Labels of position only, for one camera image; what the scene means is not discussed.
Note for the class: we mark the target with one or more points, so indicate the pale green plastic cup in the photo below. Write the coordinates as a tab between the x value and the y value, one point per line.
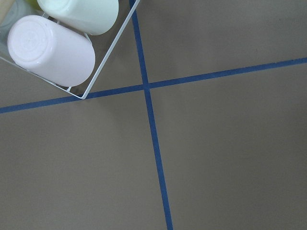
94	17

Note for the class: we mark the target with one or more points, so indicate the pink plastic cup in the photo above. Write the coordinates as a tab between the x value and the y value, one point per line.
51	51

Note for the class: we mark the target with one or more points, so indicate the white wire cup rack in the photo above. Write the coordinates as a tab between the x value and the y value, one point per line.
103	44

